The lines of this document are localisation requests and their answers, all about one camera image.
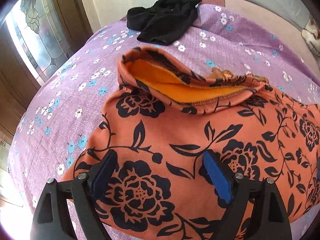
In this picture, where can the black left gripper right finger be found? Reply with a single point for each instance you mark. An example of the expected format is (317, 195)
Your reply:
(260, 201)

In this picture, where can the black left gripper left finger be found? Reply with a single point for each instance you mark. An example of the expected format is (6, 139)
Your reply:
(52, 219)

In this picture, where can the orange black floral garment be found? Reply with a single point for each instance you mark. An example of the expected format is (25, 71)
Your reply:
(164, 118)

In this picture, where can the purple floral bedsheet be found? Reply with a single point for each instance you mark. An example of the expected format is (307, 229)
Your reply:
(219, 39)

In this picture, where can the beige leaf pattern blanket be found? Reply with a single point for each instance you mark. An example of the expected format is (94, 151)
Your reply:
(310, 34)

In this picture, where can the stained glass wooden door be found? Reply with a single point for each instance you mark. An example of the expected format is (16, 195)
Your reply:
(32, 42)

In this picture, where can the black crumpled garment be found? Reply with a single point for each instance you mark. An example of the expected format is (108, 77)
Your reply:
(164, 22)

